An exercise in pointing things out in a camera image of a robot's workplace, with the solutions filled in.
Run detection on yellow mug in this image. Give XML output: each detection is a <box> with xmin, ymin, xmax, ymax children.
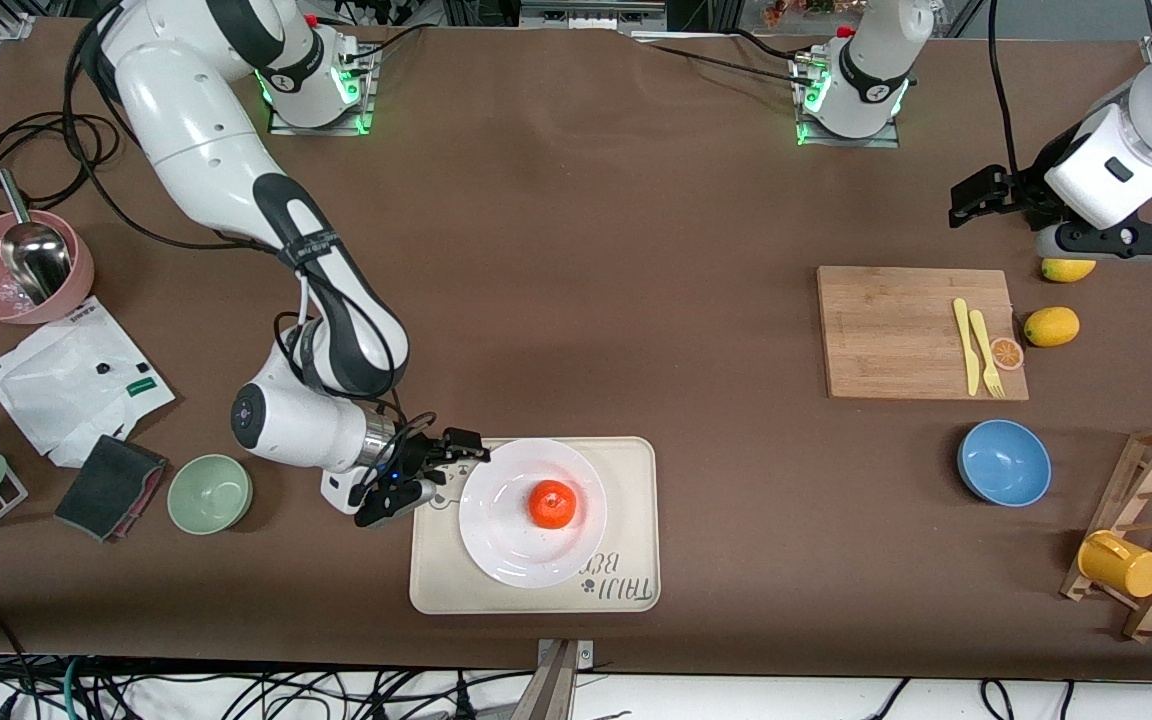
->
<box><xmin>1077</xmin><ymin>530</ymin><xmax>1152</xmax><ymax>599</ymax></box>

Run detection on wooden mug rack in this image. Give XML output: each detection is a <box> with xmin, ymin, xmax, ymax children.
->
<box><xmin>1060</xmin><ymin>423</ymin><xmax>1152</xmax><ymax>643</ymax></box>

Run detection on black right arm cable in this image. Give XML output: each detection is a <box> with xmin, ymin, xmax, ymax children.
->
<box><xmin>64</xmin><ymin>0</ymin><xmax>437</xmax><ymax>481</ymax></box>

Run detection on blue bowl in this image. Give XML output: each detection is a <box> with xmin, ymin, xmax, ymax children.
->
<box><xmin>957</xmin><ymin>419</ymin><xmax>1053</xmax><ymax>508</ymax></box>

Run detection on cream bear print tray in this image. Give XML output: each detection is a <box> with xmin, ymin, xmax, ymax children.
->
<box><xmin>409</xmin><ymin>436</ymin><xmax>660</xmax><ymax>615</ymax></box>

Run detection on coiled black cable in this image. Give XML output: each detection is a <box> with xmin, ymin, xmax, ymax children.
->
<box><xmin>0</xmin><ymin>110</ymin><xmax>123</xmax><ymax>233</ymax></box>

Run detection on yellow plastic knife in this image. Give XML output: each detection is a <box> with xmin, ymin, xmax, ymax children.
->
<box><xmin>953</xmin><ymin>297</ymin><xmax>981</xmax><ymax>397</ymax></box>

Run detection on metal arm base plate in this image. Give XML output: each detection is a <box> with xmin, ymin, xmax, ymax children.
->
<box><xmin>791</xmin><ymin>55</ymin><xmax>902</xmax><ymax>149</ymax></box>
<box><xmin>268</xmin><ymin>45</ymin><xmax>378</xmax><ymax>136</ymax></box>

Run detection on dark grey folded cloth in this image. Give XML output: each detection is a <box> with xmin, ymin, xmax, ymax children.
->
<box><xmin>54</xmin><ymin>434</ymin><xmax>163</xmax><ymax>541</ymax></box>

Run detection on orange fruit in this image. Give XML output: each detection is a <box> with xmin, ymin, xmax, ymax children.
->
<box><xmin>528</xmin><ymin>480</ymin><xmax>578</xmax><ymax>530</ymax></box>

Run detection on white round plate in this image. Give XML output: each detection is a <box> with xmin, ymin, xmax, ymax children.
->
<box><xmin>459</xmin><ymin>438</ymin><xmax>609</xmax><ymax>589</ymax></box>

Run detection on wooden cutting board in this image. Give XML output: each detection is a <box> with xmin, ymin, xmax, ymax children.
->
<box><xmin>817</xmin><ymin>266</ymin><xmax>1030</xmax><ymax>401</ymax></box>

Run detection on metal table edge bracket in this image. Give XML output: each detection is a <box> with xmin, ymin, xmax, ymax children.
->
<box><xmin>536</xmin><ymin>638</ymin><xmax>595</xmax><ymax>720</ymax></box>

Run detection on metal scoop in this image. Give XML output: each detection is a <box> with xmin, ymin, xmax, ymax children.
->
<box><xmin>0</xmin><ymin>168</ymin><xmax>74</xmax><ymax>306</ymax></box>

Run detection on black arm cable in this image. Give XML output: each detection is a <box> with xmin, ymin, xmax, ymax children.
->
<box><xmin>986</xmin><ymin>0</ymin><xmax>1023</xmax><ymax>173</ymax></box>
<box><xmin>64</xmin><ymin>0</ymin><xmax>437</xmax><ymax>481</ymax></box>

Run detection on aluminium frame structure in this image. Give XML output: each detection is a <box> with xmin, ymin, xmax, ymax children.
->
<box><xmin>519</xmin><ymin>0</ymin><xmax>667</xmax><ymax>31</ymax></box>

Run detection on yellow plastic fork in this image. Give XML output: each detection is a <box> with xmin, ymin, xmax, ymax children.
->
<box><xmin>968</xmin><ymin>309</ymin><xmax>1006</xmax><ymax>399</ymax></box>

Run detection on pale green bowl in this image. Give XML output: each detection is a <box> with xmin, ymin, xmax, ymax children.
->
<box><xmin>167</xmin><ymin>454</ymin><xmax>254</xmax><ymax>536</ymax></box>

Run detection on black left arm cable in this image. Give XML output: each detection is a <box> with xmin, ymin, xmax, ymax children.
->
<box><xmin>986</xmin><ymin>0</ymin><xmax>1023</xmax><ymax>173</ymax></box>

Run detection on white plastic bag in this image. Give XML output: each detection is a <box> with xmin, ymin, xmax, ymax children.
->
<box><xmin>0</xmin><ymin>297</ymin><xmax>177</xmax><ymax>469</ymax></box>

